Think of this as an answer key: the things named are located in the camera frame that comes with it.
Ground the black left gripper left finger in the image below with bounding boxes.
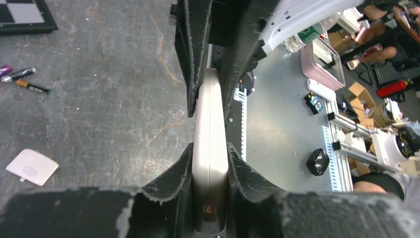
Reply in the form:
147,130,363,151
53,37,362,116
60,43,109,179
0,144,194,238

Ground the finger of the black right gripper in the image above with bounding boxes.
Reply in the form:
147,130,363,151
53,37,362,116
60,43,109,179
219,0,280,115
174,0,212,118

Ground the white battery cover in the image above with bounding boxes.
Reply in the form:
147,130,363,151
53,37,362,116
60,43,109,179
5,149,59,186

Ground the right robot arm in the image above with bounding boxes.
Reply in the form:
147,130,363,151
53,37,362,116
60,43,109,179
170,0,362,117

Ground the black and white chessboard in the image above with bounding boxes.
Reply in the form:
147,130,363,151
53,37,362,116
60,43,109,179
0,0,58,36

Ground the purple battery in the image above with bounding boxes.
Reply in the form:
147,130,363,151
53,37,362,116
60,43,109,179
0,65,13,77

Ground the pink metal tin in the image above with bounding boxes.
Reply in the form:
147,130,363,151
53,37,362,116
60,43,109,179
300,38,346,91

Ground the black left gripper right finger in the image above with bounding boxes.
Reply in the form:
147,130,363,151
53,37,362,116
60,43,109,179
226,143,420,238

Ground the red fire extinguisher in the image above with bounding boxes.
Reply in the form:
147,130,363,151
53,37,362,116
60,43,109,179
376,80,409,98

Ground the red and white remote control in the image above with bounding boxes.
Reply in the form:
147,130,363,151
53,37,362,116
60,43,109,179
192,68,229,235

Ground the silver black battery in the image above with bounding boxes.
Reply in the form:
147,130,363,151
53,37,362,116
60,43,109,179
0,67,36,83

